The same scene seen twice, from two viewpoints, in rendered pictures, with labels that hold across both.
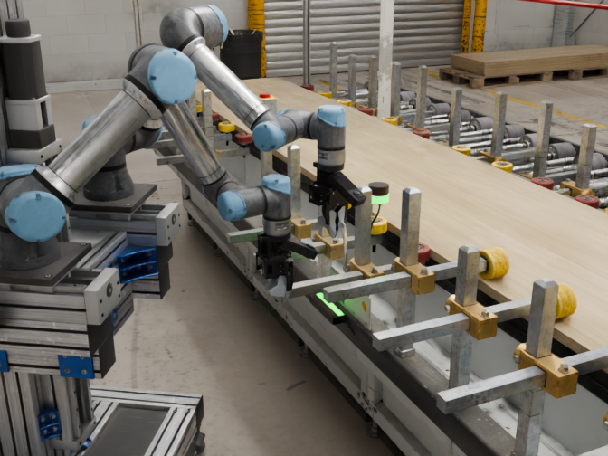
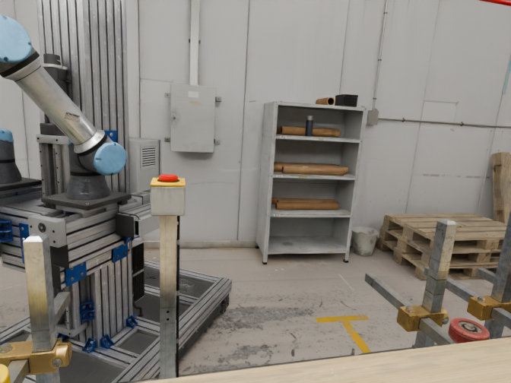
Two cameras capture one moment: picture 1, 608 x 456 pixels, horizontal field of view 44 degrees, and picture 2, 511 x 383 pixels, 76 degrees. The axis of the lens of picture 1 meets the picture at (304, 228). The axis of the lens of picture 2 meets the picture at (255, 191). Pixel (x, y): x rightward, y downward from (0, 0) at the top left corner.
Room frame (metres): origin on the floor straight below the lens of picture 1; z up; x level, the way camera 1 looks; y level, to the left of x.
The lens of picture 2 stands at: (3.02, -0.50, 1.35)
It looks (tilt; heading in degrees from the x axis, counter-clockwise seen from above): 12 degrees down; 100
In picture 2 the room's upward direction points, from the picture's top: 3 degrees clockwise
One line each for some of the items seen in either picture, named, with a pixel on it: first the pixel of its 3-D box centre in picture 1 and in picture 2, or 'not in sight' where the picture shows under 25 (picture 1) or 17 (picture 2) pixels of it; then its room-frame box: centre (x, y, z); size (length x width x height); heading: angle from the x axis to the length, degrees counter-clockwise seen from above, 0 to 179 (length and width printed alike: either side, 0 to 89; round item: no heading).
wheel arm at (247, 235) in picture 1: (288, 229); (33, 346); (2.43, 0.05, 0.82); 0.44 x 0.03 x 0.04; 114
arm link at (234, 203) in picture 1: (239, 202); not in sight; (1.84, 0.17, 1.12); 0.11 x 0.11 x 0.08; 30
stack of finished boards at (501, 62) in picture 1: (543, 59); not in sight; (10.14, -3.19, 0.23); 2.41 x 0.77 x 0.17; 113
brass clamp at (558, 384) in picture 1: (544, 368); not in sight; (1.31, -0.48, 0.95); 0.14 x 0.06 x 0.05; 24
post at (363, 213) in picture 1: (362, 264); not in sight; (2.02, -0.17, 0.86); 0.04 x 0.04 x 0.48; 24
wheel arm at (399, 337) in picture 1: (471, 318); not in sight; (1.52, -0.38, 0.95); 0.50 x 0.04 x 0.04; 114
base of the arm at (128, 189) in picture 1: (108, 177); (87, 182); (2.17, 0.59, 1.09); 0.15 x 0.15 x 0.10
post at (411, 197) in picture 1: (407, 275); not in sight; (1.79, -0.27, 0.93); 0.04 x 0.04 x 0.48; 24
